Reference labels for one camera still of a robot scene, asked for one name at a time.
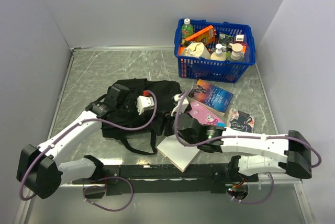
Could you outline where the white square notebook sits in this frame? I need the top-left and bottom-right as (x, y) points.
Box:
(157, 135), (200, 172)

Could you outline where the black student backpack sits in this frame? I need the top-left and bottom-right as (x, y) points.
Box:
(102, 79), (181, 155)

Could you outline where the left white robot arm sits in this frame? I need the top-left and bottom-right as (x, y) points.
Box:
(16, 84), (140, 201)

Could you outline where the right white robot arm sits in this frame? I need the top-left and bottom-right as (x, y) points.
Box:
(172, 113), (312, 181)

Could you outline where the beige crumpled paper bag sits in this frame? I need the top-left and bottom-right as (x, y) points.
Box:
(180, 42), (210, 59)

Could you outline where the pink cartoon pencil case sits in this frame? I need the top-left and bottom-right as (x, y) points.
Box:
(187, 102), (226, 127)

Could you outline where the blue sunset cover book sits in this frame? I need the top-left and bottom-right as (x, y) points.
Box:
(188, 79), (233, 117)

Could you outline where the floral cover book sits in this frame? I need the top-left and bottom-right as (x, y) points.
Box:
(227, 108), (255, 133)

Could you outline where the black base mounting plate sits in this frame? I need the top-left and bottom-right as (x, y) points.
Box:
(71, 163), (260, 196)

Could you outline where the white pump lotion bottle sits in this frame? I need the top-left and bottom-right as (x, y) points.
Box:
(210, 43), (227, 61)

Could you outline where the blue plastic shopping basket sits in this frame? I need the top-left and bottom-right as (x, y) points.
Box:
(174, 18), (256, 83)

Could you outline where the beige cap pump bottle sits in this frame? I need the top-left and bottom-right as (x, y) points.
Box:
(228, 43), (243, 62)

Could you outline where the orange snack box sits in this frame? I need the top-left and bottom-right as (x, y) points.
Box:
(184, 25), (216, 45)

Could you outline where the dark green packet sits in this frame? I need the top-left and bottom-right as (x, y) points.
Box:
(217, 32), (234, 52)

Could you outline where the green drink bottle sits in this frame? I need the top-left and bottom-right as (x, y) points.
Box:
(181, 18), (194, 39)

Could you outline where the small white red box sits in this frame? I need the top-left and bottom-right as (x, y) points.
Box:
(234, 34), (245, 43)

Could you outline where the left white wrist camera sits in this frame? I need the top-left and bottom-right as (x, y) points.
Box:
(137, 91), (155, 115)

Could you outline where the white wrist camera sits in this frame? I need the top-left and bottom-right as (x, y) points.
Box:
(137, 91), (155, 115)
(171, 94), (189, 116)

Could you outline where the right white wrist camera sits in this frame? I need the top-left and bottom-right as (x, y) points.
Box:
(171, 94), (189, 116)

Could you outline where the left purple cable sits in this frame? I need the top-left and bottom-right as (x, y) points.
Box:
(19, 90), (158, 211)

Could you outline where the purple cable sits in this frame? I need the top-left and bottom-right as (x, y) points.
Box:
(173, 89), (322, 205)
(19, 90), (158, 211)

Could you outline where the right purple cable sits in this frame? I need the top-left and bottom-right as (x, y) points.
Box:
(173, 89), (322, 205)

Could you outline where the aluminium rail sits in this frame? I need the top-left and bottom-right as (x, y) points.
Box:
(25, 162), (303, 188)

